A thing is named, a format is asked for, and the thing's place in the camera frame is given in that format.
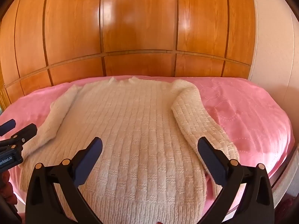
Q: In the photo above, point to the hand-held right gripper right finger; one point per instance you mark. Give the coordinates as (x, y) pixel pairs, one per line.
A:
(211, 160)

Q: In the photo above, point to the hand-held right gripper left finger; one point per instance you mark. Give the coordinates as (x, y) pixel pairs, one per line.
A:
(90, 159)

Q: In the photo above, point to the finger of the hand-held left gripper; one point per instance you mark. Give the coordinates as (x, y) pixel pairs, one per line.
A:
(7, 125)
(26, 133)

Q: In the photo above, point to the cream knitted sweater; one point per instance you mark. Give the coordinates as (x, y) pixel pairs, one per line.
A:
(130, 130)

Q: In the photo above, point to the pink bed blanket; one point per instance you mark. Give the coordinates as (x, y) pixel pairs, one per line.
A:
(245, 112)

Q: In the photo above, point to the wooden wardrobe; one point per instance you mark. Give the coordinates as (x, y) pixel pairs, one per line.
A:
(130, 28)

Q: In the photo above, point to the bed frame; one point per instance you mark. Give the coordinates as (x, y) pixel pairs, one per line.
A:
(281, 168)

